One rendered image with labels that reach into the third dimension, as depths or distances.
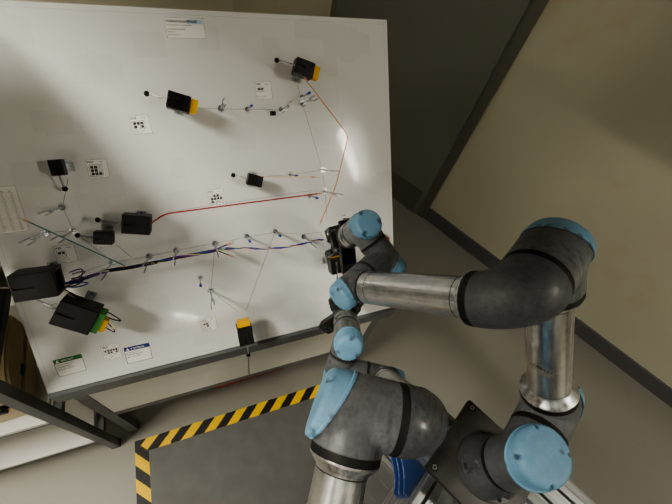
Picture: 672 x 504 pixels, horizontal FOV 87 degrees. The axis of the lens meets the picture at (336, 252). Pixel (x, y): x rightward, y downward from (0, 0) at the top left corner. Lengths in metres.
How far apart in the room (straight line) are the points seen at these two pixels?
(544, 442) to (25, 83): 1.43
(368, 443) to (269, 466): 1.53
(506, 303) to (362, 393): 0.26
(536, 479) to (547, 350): 0.25
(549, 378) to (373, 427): 0.41
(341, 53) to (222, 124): 0.44
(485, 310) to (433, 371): 1.84
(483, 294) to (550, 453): 0.41
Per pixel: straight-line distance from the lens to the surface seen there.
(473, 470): 1.01
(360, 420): 0.60
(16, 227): 1.25
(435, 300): 0.66
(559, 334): 0.79
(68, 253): 1.23
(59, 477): 2.29
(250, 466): 2.11
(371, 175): 1.30
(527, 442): 0.89
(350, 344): 0.93
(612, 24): 2.30
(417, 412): 0.62
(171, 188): 1.16
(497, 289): 0.60
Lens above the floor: 2.10
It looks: 53 degrees down
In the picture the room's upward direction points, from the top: 17 degrees clockwise
